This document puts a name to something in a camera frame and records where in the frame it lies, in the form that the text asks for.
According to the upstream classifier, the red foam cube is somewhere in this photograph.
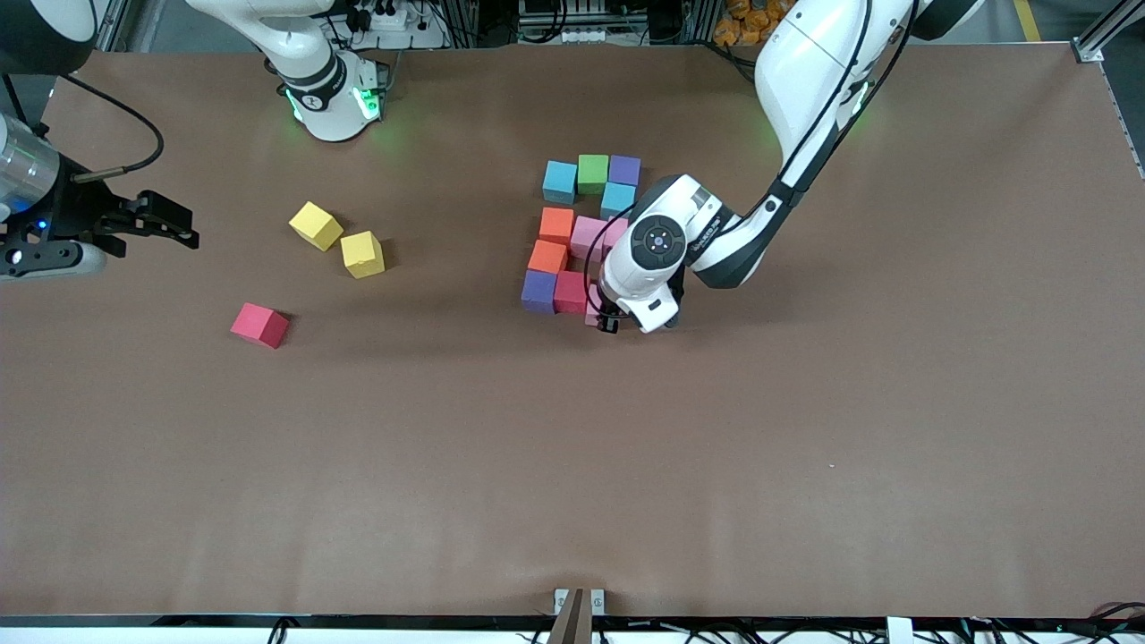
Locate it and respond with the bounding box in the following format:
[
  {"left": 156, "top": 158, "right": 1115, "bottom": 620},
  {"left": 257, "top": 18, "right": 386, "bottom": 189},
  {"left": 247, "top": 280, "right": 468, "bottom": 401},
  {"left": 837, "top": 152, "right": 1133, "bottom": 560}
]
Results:
[
  {"left": 230, "top": 302, "right": 291, "bottom": 350},
  {"left": 554, "top": 271, "right": 589, "bottom": 316}
]

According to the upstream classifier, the light cyan foam cube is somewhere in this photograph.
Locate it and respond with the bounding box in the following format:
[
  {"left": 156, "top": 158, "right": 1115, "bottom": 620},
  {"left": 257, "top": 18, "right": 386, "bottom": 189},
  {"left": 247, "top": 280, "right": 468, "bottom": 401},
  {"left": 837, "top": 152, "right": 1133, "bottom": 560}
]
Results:
[{"left": 600, "top": 182, "right": 638, "bottom": 221}]

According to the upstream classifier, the blue foam cube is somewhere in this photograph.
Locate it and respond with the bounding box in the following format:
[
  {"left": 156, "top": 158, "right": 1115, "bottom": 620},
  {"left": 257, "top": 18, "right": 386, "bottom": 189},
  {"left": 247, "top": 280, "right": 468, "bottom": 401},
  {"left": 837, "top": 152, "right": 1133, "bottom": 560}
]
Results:
[{"left": 542, "top": 160, "right": 580, "bottom": 207}]

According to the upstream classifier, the green foam cube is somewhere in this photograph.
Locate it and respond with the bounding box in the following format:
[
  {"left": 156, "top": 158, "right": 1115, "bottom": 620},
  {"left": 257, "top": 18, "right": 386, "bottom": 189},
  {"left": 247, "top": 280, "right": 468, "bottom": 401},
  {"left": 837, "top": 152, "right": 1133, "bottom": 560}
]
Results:
[{"left": 575, "top": 154, "right": 611, "bottom": 197}]

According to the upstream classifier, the brown table cover sheet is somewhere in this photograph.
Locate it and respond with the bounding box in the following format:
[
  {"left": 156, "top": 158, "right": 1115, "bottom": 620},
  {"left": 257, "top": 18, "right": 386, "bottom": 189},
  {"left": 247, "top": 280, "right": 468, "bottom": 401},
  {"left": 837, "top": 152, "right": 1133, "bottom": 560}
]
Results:
[{"left": 0, "top": 43, "right": 1145, "bottom": 620}]

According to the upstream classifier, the yellow foam cube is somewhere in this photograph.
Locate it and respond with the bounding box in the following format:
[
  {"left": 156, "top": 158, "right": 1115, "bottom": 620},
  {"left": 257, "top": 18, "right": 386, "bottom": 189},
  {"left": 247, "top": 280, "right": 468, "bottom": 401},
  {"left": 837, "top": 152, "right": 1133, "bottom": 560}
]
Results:
[
  {"left": 340, "top": 230, "right": 386, "bottom": 280},
  {"left": 288, "top": 200, "right": 344, "bottom": 252}
]

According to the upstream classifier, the white power strip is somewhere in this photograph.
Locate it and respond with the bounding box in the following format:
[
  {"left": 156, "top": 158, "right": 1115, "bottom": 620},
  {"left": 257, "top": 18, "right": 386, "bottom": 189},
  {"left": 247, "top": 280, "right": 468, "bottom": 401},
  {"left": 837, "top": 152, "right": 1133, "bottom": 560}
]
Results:
[{"left": 344, "top": 0, "right": 421, "bottom": 33}]

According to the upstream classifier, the white electronics rack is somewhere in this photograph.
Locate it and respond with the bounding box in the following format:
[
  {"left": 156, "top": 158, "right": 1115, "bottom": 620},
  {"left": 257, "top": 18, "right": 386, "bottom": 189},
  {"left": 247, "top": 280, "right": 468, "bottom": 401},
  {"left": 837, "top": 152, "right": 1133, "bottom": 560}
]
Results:
[{"left": 519, "top": 0, "right": 694, "bottom": 46}]

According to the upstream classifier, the brown tapered pole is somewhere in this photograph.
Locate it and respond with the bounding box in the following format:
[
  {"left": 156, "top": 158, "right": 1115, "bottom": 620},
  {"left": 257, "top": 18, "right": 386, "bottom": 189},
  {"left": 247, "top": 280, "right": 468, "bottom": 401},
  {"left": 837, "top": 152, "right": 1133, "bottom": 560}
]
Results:
[{"left": 547, "top": 588, "right": 595, "bottom": 644}]

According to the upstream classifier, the pile of orange fruits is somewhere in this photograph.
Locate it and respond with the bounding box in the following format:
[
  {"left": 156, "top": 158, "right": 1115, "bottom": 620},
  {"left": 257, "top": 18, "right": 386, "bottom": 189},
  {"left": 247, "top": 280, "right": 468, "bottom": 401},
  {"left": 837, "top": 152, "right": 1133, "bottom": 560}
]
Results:
[{"left": 714, "top": 0, "right": 790, "bottom": 47}]

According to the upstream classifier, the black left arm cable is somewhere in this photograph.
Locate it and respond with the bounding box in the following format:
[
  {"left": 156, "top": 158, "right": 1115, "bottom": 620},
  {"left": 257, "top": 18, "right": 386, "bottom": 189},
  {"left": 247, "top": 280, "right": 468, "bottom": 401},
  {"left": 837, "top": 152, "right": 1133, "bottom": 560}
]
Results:
[{"left": 583, "top": 204, "right": 638, "bottom": 316}]

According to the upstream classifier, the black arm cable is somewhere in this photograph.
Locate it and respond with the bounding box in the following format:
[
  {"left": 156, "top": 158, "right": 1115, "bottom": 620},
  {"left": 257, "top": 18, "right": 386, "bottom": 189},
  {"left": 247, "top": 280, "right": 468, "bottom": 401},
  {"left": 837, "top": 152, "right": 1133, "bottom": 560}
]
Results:
[
  {"left": 583, "top": 204, "right": 638, "bottom": 316},
  {"left": 3, "top": 72, "right": 165, "bottom": 185}
]

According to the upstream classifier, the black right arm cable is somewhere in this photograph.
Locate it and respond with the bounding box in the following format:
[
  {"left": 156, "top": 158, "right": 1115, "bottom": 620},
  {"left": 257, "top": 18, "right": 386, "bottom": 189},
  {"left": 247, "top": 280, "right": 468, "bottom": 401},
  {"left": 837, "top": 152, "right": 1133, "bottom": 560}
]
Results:
[{"left": 3, "top": 72, "right": 165, "bottom": 185}]

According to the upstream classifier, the aluminium frame profile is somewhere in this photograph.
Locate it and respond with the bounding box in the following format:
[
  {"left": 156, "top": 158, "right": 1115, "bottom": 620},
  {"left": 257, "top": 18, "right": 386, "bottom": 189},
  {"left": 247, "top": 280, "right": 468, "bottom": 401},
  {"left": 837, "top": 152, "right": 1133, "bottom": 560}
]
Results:
[
  {"left": 1073, "top": 0, "right": 1145, "bottom": 64},
  {"left": 94, "top": 0, "right": 135, "bottom": 53}
]

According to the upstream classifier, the small metal bracket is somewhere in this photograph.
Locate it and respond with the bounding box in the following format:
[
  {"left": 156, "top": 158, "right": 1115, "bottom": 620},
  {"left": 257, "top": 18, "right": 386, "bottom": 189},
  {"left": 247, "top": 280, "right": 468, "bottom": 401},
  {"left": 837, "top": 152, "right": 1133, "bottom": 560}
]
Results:
[{"left": 554, "top": 588, "right": 606, "bottom": 618}]

